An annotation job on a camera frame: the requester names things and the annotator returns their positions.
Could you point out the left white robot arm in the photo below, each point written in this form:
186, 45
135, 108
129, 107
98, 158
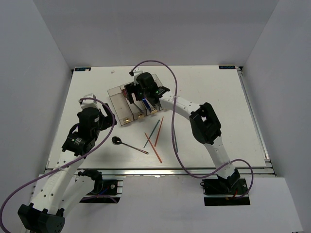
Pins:
65, 187

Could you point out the iridescent blue knife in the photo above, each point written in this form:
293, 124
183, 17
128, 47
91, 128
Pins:
145, 102

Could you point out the right blue table label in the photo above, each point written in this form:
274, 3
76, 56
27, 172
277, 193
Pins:
226, 67

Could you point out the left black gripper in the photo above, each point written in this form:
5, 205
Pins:
107, 121

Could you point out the gold spoon purple handle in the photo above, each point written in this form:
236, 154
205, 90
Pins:
126, 96

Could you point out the short orange chopstick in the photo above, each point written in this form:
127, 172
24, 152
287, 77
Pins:
158, 133

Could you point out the blue table label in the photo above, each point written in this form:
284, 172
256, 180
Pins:
226, 67
82, 69

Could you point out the left blue table label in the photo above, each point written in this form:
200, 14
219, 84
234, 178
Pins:
82, 69

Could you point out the black spoon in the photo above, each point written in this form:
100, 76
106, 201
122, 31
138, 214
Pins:
117, 141

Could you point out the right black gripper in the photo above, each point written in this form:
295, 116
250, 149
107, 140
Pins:
130, 89

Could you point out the aluminium table rail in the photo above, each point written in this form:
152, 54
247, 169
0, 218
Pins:
244, 171

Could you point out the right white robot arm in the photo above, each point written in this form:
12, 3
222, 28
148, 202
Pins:
205, 125

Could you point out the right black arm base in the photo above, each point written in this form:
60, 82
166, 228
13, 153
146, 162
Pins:
216, 195

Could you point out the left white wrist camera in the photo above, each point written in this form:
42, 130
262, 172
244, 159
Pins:
88, 103

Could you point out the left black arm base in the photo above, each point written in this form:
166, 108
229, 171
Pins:
105, 190

